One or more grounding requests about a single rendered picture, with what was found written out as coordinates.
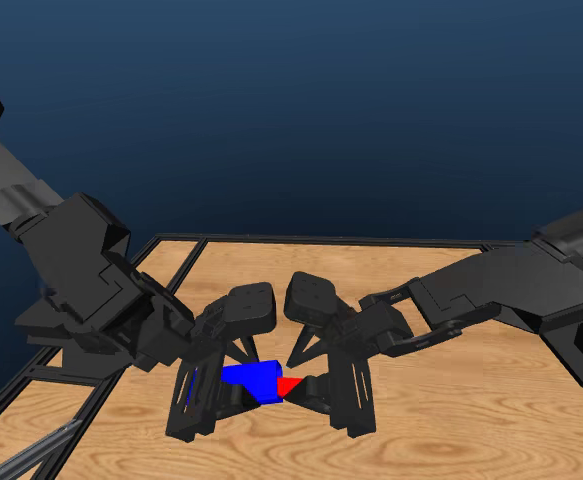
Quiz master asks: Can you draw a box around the thin red peg bar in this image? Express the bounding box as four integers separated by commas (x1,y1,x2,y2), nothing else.
276,376,305,400

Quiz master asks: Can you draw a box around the blue hollow socket block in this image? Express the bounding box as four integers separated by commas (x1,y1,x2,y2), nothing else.
189,359,285,404

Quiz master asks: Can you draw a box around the black table frame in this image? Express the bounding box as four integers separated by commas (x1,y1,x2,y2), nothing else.
0,231,583,480

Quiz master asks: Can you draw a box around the silver aluminium rail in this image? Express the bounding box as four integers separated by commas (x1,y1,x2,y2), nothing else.
0,418,85,480

